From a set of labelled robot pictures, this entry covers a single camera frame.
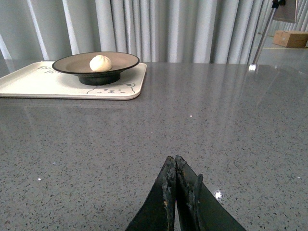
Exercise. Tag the grey pleated curtain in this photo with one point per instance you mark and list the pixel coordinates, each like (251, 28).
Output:
(195, 31)

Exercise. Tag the white steamed bun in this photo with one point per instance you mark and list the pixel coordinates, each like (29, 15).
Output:
(100, 63)

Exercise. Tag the beige plate with black rim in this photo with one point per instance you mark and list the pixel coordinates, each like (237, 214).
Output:
(79, 65)

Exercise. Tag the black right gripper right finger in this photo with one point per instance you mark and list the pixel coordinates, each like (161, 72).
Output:
(198, 209)

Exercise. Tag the silver tripod leg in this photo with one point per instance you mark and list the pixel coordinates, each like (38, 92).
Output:
(274, 7)

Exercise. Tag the cardboard box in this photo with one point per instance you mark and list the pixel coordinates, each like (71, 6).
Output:
(290, 39)

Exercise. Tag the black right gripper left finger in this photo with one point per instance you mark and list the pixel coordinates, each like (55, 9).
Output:
(158, 211)

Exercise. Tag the cream bear print tray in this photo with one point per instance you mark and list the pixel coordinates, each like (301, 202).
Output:
(40, 80)

